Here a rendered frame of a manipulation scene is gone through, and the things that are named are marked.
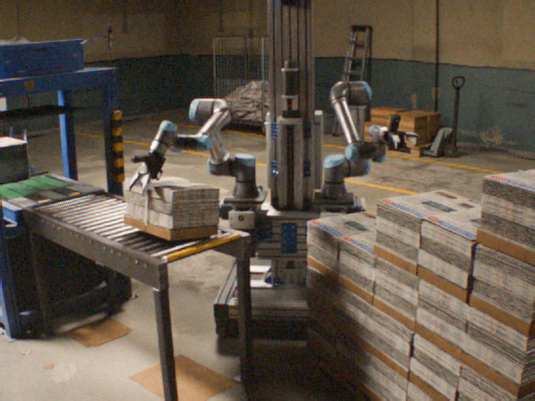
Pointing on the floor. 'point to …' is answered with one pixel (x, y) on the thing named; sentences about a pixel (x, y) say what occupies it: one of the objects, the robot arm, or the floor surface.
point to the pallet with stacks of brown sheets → (429, 121)
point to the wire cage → (247, 108)
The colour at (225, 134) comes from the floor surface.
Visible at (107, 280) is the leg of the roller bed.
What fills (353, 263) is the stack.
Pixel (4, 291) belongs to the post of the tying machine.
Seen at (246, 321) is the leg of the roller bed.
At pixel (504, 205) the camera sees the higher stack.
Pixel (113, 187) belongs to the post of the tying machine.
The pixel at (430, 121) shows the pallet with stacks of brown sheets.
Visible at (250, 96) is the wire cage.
